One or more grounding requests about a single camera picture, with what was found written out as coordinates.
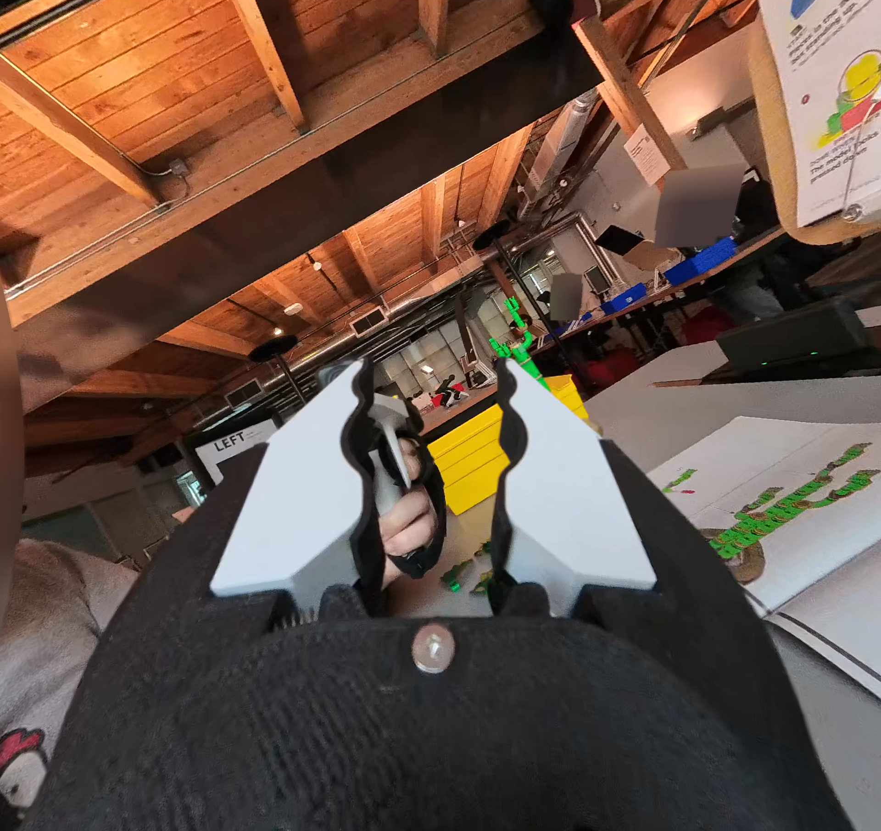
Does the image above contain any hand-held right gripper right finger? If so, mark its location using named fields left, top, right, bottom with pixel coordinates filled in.
left=492, top=358, right=657, bottom=617

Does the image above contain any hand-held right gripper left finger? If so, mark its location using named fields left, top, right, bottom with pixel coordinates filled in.
left=208, top=360, right=376, bottom=617

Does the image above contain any framed marker sign stand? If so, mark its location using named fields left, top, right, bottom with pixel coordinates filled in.
left=195, top=420, right=279, bottom=489

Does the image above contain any yellow plastic bin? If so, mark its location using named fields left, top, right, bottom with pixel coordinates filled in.
left=425, top=372, right=591, bottom=517

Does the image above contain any pile of green brick pieces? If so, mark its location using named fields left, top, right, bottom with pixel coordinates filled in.
left=440, top=541, right=498, bottom=596

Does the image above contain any red bag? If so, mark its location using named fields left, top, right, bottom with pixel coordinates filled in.
left=680, top=307, right=739, bottom=349
left=577, top=346, right=642, bottom=386

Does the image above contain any green toy bamboo model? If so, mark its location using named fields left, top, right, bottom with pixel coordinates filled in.
left=487, top=296, right=553, bottom=393

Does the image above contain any blue bin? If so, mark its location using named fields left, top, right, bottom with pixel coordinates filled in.
left=663, top=236, right=743, bottom=288
left=601, top=283, right=651, bottom=316

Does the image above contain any building instruction booklet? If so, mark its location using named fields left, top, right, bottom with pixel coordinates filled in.
left=646, top=415, right=881, bottom=703

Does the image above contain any black tablet on stand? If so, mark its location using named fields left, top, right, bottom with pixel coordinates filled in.
left=593, top=224, right=665, bottom=271

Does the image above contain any white hanging paper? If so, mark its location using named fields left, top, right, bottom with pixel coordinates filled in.
left=623, top=122, right=672, bottom=188

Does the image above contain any hanging poster board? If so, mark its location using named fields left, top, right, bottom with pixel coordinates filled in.
left=745, top=0, right=881, bottom=249

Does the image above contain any silver air duct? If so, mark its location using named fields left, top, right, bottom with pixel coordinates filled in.
left=515, top=84, right=620, bottom=223

